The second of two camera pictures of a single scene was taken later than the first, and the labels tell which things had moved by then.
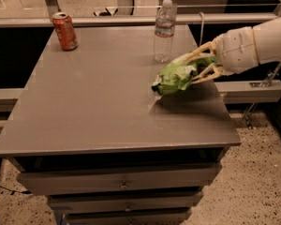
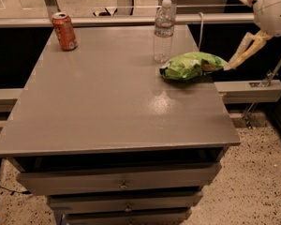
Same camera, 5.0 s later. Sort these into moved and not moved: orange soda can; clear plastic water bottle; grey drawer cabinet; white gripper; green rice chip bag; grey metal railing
Moved: white gripper; green rice chip bag
Not moved: clear plastic water bottle; grey metal railing; grey drawer cabinet; orange soda can
